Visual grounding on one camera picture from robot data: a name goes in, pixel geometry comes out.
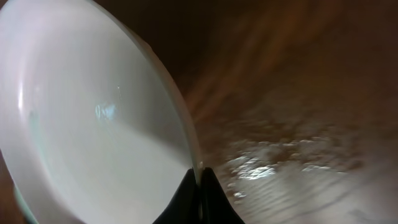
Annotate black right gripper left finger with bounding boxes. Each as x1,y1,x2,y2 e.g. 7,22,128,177
153,169,199,224

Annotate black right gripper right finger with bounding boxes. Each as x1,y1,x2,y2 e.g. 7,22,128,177
200,167,244,224

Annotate white plate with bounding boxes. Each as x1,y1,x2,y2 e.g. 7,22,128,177
1,0,201,223

